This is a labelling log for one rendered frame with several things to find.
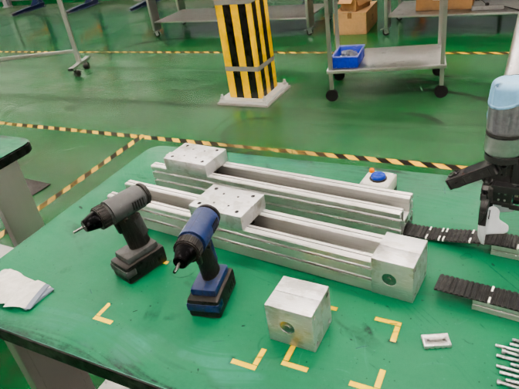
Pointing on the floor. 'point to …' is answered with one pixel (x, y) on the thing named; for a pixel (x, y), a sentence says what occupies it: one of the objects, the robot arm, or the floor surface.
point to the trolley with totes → (385, 55)
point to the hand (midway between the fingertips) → (483, 228)
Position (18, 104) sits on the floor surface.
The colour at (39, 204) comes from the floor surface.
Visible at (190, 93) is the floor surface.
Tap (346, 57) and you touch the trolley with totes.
